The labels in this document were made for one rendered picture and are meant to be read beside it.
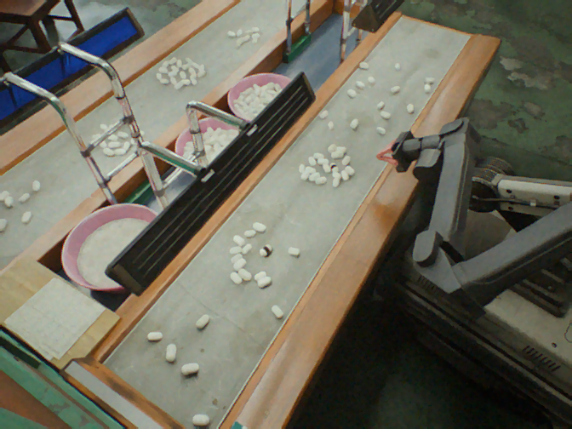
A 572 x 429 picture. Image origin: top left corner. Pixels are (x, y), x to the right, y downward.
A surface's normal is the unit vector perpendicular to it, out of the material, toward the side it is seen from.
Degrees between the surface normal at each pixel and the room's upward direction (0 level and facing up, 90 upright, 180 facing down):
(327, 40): 0
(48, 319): 0
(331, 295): 0
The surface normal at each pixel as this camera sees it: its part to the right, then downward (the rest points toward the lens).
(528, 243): -0.70, -0.59
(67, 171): 0.00, -0.60
